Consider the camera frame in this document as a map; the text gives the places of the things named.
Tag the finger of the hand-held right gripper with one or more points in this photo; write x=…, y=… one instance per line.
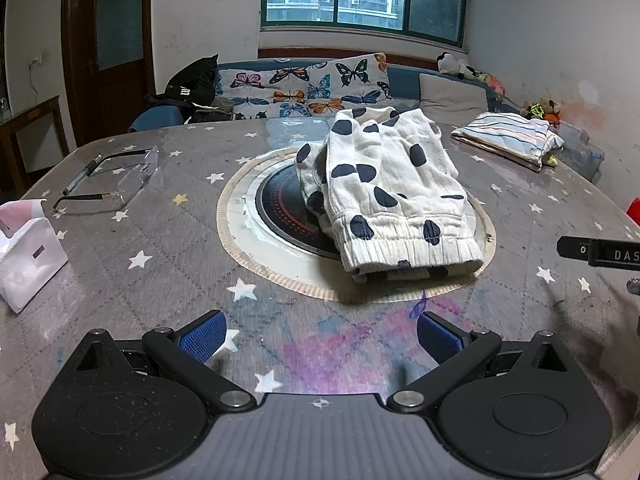
x=572, y=249

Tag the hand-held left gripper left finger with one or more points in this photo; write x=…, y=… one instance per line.
x=205, y=337

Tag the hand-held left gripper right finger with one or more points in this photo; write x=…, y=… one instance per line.
x=437, y=341

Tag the white polka dot garment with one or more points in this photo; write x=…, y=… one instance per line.
x=390, y=170

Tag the striped folded clothes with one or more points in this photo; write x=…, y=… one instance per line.
x=505, y=135

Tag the dark clothes pile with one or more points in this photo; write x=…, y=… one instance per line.
x=215, y=107

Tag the person's right hand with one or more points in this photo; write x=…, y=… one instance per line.
x=634, y=286

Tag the red object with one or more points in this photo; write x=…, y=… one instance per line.
x=634, y=210

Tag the small yellow object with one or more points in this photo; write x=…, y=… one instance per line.
x=550, y=160

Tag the clear plastic container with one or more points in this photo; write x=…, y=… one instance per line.
x=575, y=145

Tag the grey star-print tablecloth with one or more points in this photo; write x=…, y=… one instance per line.
x=165, y=240

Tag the pile of small plush toys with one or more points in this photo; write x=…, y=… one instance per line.
x=542, y=110

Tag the round black induction cooktop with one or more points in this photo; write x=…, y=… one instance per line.
x=280, y=210

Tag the clear glasses with dark arms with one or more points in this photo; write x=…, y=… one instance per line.
x=90, y=197

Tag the grey pillow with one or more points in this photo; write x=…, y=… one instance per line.
x=450, y=97

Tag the white tissue box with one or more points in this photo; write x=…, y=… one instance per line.
x=25, y=260

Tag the black pen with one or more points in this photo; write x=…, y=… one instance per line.
x=82, y=175

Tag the blue sofa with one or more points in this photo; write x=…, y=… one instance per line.
x=405, y=82

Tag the butterfly print pillow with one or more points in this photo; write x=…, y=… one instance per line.
x=300, y=90

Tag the wooden side table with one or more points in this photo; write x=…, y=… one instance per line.
x=30, y=120

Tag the dark wooden door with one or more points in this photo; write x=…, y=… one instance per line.
x=112, y=35

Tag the white wall socket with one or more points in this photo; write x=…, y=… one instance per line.
x=35, y=62

